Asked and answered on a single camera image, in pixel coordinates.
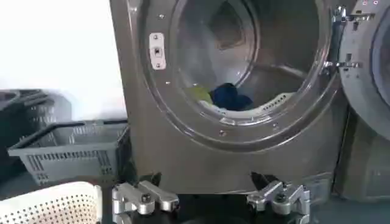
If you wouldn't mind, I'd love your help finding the blue garment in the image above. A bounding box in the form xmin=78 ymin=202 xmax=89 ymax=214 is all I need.
xmin=211 ymin=82 xmax=254 ymax=111

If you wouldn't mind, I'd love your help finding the grey dryer cabinet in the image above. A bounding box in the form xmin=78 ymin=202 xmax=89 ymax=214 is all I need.
xmin=332 ymin=108 xmax=390 ymax=202

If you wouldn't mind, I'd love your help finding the white perforated plastic basket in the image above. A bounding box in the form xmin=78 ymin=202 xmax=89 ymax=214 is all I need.
xmin=0 ymin=181 xmax=104 ymax=224

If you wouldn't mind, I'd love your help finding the yellow garment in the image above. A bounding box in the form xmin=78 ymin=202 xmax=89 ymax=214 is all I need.
xmin=186 ymin=86 xmax=214 ymax=105

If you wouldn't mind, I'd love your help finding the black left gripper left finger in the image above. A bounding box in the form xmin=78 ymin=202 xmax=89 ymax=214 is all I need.
xmin=112 ymin=172 xmax=180 ymax=224

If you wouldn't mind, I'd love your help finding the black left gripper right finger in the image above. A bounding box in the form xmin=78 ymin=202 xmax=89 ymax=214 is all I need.
xmin=246 ymin=172 xmax=311 ymax=224

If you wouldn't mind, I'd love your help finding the dark grey plastic basket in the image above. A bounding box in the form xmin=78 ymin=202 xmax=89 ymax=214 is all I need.
xmin=0 ymin=88 xmax=73 ymax=180

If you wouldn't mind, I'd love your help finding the grey dryer with round opening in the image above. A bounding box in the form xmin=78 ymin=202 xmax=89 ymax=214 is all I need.
xmin=109 ymin=0 xmax=350 ymax=195

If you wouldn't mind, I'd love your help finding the round dryer door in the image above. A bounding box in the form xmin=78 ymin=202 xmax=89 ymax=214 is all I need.
xmin=322 ymin=0 xmax=390 ymax=141

